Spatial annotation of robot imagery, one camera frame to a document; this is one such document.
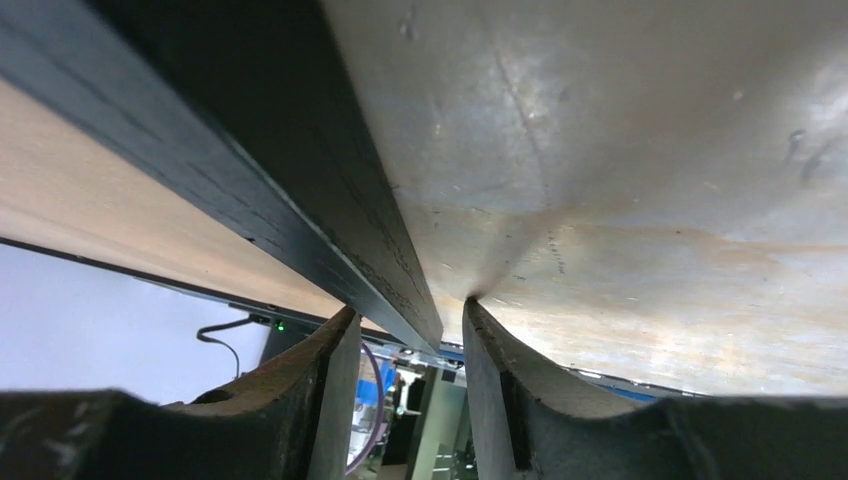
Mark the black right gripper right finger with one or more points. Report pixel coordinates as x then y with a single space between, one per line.
577 430

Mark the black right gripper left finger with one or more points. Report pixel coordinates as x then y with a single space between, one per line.
290 418

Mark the black picture frame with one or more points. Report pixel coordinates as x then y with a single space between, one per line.
245 110

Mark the brown backing board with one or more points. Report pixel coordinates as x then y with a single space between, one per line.
62 190

